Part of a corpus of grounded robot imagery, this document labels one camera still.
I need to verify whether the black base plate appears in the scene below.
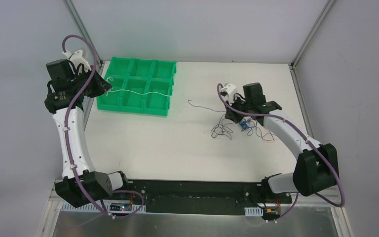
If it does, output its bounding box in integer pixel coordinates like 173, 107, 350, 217
108, 179, 292, 215

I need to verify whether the white thin wire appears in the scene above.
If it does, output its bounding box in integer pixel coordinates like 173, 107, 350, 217
104, 77, 172, 97

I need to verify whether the blue thin wire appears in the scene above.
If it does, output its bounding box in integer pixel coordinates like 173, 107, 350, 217
238, 119, 254, 132

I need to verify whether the right white slotted duct piece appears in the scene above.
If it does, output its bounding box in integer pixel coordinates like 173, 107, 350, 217
244, 207, 264, 217

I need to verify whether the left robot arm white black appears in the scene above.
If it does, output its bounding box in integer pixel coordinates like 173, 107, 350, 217
44, 59, 131, 207

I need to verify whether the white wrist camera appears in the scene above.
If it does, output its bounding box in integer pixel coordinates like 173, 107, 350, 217
62, 49, 91, 72
220, 83, 237, 98

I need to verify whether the controller board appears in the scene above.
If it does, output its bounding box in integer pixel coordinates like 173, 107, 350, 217
109, 202, 132, 213
263, 208, 280, 219

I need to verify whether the aluminium frame rail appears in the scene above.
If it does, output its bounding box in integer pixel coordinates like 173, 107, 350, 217
49, 179, 344, 207

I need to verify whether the right controller board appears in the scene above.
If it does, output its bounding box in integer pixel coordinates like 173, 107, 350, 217
263, 208, 280, 219

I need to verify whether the red thin wire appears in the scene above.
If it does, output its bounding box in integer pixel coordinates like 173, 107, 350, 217
258, 125, 277, 142

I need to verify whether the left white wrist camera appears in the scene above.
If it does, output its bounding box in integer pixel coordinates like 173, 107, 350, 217
62, 49, 91, 72

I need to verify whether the brown thin wire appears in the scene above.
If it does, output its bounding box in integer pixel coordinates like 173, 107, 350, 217
188, 99, 239, 141

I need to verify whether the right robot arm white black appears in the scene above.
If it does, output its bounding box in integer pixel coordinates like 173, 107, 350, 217
217, 82, 339, 202

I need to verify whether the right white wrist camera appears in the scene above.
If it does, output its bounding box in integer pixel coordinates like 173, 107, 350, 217
220, 83, 237, 98

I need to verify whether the white slotted cable duct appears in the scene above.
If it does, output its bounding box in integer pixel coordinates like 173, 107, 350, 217
61, 201, 146, 214

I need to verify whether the green compartment tray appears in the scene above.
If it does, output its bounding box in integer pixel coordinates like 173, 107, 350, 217
97, 57, 177, 116

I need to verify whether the left controller board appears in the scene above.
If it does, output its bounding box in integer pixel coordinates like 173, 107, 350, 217
109, 202, 132, 213

